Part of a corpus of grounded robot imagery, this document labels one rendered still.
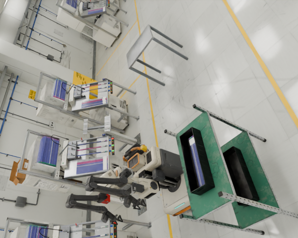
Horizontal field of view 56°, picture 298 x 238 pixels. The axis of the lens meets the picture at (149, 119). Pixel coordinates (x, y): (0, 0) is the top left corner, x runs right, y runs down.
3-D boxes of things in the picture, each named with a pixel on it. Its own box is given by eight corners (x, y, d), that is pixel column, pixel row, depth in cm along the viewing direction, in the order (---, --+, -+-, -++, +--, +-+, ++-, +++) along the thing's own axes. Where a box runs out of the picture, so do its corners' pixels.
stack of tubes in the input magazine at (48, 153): (59, 140, 468) (43, 135, 454) (56, 165, 435) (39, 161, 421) (56, 143, 475) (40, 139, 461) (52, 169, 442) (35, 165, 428)
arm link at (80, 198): (68, 191, 286) (64, 195, 291) (69, 205, 278) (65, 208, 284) (106, 193, 313) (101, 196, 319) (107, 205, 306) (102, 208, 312)
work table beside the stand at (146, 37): (188, 58, 488) (152, 37, 448) (163, 86, 524) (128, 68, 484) (182, 45, 520) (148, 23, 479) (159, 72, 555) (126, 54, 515)
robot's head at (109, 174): (102, 176, 315) (92, 182, 303) (111, 168, 303) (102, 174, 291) (109, 187, 313) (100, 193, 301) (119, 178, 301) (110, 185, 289)
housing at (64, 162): (71, 144, 484) (68, 140, 473) (68, 169, 452) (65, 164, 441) (66, 145, 484) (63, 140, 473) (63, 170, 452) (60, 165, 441)
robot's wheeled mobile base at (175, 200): (169, 174, 421) (156, 169, 408) (198, 153, 384) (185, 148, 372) (176, 217, 378) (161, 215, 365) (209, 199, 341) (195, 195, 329)
